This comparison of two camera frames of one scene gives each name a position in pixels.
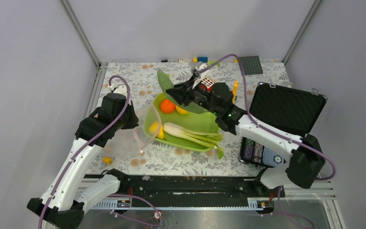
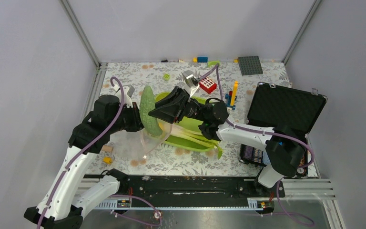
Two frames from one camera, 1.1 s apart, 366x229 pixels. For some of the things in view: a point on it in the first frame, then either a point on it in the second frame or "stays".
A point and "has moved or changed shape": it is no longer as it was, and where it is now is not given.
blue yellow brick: (203, 59) stays
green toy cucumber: (166, 83) → (147, 104)
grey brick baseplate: (251, 65) stays
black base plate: (134, 186) stays
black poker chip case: (289, 109) stays
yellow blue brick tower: (235, 91) stays
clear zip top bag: (130, 141) has moved or changed shape
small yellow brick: (107, 160) stays
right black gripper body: (198, 95) → (193, 109)
